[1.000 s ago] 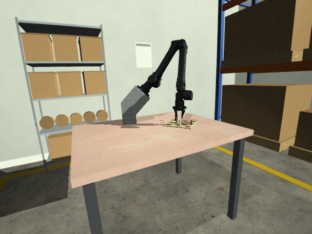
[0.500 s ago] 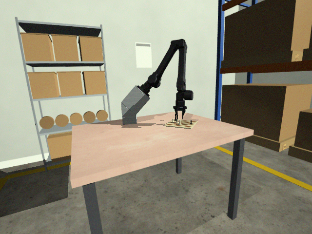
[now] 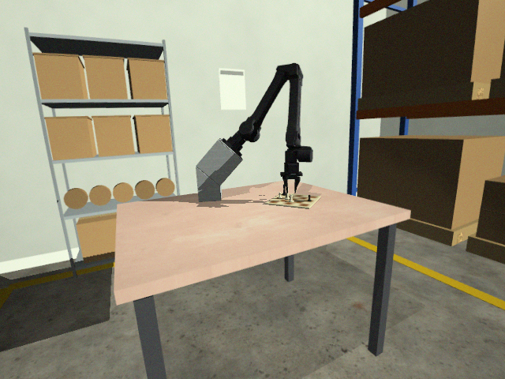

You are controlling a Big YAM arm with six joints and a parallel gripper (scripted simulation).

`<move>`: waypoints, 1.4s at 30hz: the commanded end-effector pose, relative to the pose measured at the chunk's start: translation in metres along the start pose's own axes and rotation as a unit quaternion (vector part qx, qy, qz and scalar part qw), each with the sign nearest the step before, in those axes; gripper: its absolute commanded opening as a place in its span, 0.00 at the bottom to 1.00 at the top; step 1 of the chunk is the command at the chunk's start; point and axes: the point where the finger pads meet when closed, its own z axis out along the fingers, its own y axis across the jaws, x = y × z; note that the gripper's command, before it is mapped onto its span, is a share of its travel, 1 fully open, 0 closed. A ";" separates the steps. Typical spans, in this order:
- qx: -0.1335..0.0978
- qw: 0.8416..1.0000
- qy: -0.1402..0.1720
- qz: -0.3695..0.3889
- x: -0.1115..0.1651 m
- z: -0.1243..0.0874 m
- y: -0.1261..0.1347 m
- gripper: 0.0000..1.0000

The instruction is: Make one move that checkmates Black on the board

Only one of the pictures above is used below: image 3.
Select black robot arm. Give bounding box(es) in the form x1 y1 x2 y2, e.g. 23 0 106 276
222 63 313 178

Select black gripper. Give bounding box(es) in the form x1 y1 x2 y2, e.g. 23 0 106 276
280 171 303 193

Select brown and cream chessboard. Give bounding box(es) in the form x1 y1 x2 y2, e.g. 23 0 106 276
265 193 321 209

